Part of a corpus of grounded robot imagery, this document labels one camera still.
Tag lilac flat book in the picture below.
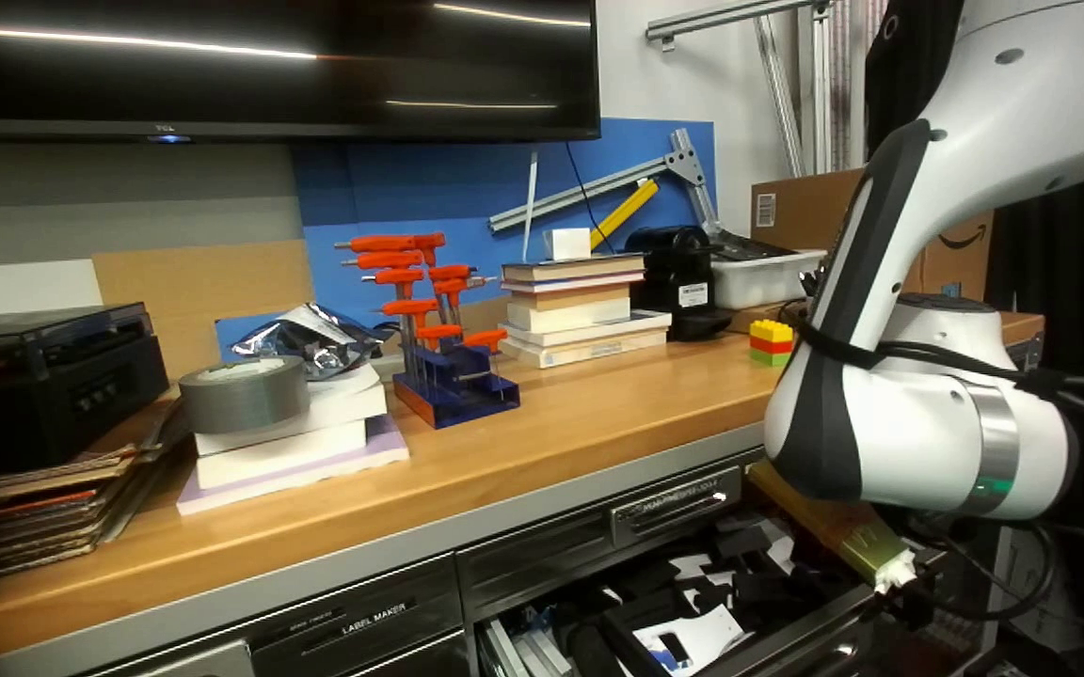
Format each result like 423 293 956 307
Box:
175 430 413 517

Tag metal stand frame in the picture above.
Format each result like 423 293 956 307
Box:
639 0 841 179

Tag brown cardboard shipping box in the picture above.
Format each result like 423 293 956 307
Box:
750 165 999 306

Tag small white box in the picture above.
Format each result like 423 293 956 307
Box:
550 225 600 264

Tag stack of dark folders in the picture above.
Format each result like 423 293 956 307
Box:
0 396 192 588

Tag closed drawer with silver handle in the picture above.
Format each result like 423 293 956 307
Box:
606 462 750 553

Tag gold brown wrist camera box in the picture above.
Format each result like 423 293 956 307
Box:
745 454 925 599

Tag black device with white label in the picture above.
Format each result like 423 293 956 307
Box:
625 220 734 347

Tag blue wall board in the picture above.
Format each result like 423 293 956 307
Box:
289 116 722 332

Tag grey duct tape roll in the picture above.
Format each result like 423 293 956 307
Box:
177 352 314 437

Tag black flat screen monitor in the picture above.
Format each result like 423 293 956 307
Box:
0 0 606 144

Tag thin silver rod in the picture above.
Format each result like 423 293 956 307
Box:
515 151 543 265

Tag white plastic bin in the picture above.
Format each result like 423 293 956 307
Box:
708 244 827 311

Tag stack of books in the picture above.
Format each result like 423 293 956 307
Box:
498 250 675 375

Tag yellow handled tool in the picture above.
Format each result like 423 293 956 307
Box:
586 175 664 250

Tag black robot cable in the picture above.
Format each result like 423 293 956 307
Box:
803 318 1084 630

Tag metal drawer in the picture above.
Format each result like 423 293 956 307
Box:
477 521 949 677

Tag white paper sheet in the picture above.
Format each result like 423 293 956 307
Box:
633 601 745 677

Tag yellow red green brick stack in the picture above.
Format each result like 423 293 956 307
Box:
745 316 797 370

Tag brown cardboard sheet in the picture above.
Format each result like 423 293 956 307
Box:
92 237 314 380

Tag crumpled silver foil bag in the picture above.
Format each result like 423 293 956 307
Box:
235 296 383 380

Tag orange hex keys blue stand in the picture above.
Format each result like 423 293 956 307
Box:
344 229 522 431

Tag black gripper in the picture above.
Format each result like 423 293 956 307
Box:
917 521 1006 623

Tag black printer device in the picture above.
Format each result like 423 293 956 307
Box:
0 296 177 481

